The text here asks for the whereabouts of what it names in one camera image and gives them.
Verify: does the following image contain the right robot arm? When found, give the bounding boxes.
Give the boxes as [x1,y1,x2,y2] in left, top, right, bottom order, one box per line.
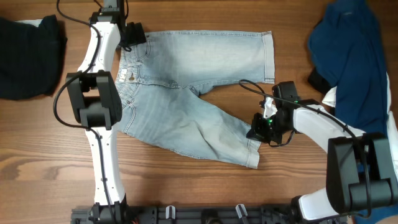
[246,82,397,223]

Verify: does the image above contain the light blue denim shorts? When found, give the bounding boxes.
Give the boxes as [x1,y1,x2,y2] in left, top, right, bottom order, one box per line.
[116,30,275,169]

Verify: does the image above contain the white garment at right edge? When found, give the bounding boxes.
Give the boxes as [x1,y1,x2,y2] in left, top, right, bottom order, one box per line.
[322,73,398,175]

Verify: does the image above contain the black folded garment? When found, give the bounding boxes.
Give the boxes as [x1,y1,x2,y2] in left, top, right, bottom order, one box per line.
[1,15,67,100]

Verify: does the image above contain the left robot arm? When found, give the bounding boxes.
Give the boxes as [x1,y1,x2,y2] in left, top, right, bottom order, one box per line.
[65,0,146,223]

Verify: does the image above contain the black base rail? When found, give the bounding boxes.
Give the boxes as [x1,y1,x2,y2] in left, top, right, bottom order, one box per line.
[70,203,349,224]

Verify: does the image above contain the dark blue garment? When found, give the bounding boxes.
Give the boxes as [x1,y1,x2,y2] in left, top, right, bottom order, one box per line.
[308,0,398,224]

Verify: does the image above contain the white cloth under black garment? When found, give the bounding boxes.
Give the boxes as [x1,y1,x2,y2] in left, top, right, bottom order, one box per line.
[17,19,42,27]

